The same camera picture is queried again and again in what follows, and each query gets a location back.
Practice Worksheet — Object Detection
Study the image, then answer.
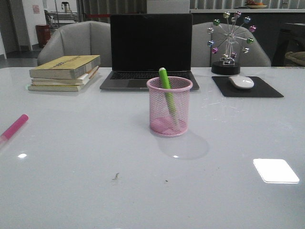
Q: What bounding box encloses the green highlighter pen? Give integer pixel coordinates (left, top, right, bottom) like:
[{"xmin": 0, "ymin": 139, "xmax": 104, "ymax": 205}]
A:
[{"xmin": 158, "ymin": 67, "xmax": 179, "ymax": 126}]

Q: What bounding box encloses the pink highlighter pen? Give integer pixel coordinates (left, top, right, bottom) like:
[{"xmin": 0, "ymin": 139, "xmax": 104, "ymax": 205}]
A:
[{"xmin": 0, "ymin": 114, "xmax": 29, "ymax": 149}]

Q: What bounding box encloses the pink mesh pen holder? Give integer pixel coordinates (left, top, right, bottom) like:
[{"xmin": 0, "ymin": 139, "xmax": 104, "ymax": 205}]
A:
[{"xmin": 147, "ymin": 76, "xmax": 193, "ymax": 136}]

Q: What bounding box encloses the grey open laptop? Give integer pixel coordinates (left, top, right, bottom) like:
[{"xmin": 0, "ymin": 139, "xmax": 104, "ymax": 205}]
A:
[{"xmin": 100, "ymin": 13, "xmax": 199, "ymax": 91}]

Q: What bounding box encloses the middle white book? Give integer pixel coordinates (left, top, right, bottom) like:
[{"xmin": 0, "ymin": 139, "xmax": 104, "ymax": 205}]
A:
[{"xmin": 31, "ymin": 66, "xmax": 99, "ymax": 85}]

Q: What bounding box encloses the right grey armchair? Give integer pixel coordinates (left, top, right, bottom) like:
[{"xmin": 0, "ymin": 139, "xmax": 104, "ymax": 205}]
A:
[{"xmin": 191, "ymin": 22, "xmax": 271, "ymax": 67}]

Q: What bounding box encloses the grey armchair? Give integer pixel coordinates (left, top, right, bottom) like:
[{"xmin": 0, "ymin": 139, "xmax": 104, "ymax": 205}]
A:
[
  {"xmin": 191, "ymin": 22, "xmax": 271, "ymax": 67},
  {"xmin": 37, "ymin": 21, "xmax": 112, "ymax": 67}
]

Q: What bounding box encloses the white computer mouse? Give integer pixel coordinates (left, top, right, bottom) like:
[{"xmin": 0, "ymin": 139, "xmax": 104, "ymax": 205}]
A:
[{"xmin": 228, "ymin": 75, "xmax": 254, "ymax": 89}]

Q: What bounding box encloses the top yellow book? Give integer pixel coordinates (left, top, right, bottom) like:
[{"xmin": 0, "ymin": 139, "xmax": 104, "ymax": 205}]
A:
[{"xmin": 30, "ymin": 55, "xmax": 101, "ymax": 79}]

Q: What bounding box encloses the left grey armchair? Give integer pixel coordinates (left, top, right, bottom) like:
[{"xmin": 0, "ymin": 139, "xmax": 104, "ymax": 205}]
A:
[{"xmin": 37, "ymin": 21, "xmax": 112, "ymax": 67}]

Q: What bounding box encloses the ferris wheel desk ornament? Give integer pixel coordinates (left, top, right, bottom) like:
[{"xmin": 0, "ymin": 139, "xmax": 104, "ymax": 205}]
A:
[{"xmin": 207, "ymin": 11, "xmax": 256, "ymax": 75}]

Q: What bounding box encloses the black mouse pad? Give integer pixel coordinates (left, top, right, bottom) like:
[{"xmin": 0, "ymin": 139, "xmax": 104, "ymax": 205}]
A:
[{"xmin": 212, "ymin": 76, "xmax": 284, "ymax": 98}]

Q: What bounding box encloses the bottom pale green book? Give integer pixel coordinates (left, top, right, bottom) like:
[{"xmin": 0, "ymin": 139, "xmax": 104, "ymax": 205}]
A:
[{"xmin": 26, "ymin": 74, "xmax": 101, "ymax": 92}]

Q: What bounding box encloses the red trash bin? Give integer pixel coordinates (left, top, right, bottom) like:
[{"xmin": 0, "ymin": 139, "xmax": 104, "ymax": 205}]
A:
[{"xmin": 35, "ymin": 24, "xmax": 51, "ymax": 48}]

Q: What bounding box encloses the fruit bowl on counter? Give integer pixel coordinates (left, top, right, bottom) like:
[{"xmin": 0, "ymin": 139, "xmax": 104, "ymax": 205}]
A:
[{"xmin": 245, "ymin": 0, "xmax": 267, "ymax": 9}]

